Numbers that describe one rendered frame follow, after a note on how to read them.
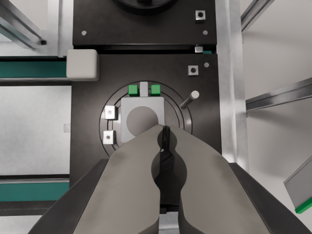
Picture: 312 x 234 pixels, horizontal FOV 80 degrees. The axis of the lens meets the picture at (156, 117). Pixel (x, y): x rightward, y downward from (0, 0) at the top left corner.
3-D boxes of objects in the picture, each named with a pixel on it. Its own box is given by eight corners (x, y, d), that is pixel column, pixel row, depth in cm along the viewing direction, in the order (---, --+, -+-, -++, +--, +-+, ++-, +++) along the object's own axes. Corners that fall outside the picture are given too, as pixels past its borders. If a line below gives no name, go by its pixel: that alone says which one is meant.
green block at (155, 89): (159, 100, 28) (160, 94, 23) (151, 100, 28) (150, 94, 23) (159, 93, 28) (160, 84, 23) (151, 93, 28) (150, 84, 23)
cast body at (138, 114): (162, 149, 24) (166, 156, 17) (127, 150, 24) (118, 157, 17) (161, 85, 25) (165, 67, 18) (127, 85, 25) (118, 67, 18)
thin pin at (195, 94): (185, 108, 28) (199, 97, 20) (179, 108, 28) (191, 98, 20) (185, 103, 28) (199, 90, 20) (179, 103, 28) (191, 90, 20)
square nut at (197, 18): (204, 22, 31) (205, 19, 30) (194, 22, 31) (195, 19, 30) (203, 14, 32) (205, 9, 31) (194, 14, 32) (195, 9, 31)
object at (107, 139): (115, 143, 27) (113, 144, 26) (105, 144, 27) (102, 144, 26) (115, 130, 28) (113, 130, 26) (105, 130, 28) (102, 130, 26)
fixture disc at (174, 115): (191, 171, 29) (194, 173, 27) (101, 172, 29) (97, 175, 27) (188, 83, 31) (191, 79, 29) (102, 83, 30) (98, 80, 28)
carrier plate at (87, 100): (219, 198, 31) (224, 203, 29) (73, 202, 30) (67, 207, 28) (213, 58, 33) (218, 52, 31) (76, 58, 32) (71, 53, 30)
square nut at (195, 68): (197, 76, 31) (198, 74, 30) (187, 77, 31) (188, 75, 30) (196, 67, 31) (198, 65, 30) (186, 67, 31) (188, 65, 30)
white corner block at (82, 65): (102, 84, 32) (95, 77, 28) (75, 84, 32) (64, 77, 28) (102, 57, 33) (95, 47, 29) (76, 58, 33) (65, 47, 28)
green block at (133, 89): (140, 100, 28) (137, 94, 23) (132, 100, 28) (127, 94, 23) (140, 93, 28) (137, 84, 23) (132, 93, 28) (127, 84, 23)
